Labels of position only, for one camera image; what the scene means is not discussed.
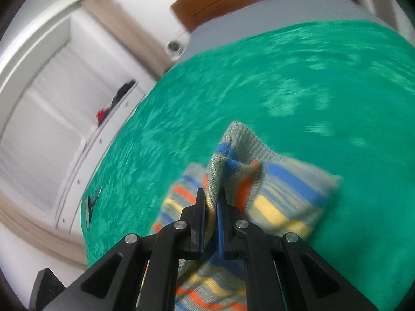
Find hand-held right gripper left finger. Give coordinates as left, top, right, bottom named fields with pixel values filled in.
left=42, top=188, right=208, bottom=311

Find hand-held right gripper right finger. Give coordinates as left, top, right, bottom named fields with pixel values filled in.
left=217, top=189, right=380, bottom=311

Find striped knit sweater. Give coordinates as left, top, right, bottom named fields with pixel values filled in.
left=151, top=121, right=342, bottom=311

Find dark clothes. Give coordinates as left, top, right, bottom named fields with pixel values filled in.
left=110, top=79, right=137, bottom=111

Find small dark object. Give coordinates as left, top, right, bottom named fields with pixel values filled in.
left=85, top=186, right=103, bottom=227

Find green plush blanket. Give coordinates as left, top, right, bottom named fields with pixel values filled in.
left=79, top=19, right=415, bottom=311

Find black object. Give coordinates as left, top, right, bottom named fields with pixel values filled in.
left=29, top=268, right=67, bottom=311

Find white shelf unit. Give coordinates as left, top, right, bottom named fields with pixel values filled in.
left=0, top=16, right=146, bottom=234

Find beige curtain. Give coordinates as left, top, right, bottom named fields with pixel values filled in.
left=81, top=0, right=180, bottom=80

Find wooden bed headboard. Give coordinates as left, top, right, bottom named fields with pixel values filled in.
left=171, top=0, right=360, bottom=33

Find grey bed sheet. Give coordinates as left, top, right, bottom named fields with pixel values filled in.
left=186, top=0, right=394, bottom=55

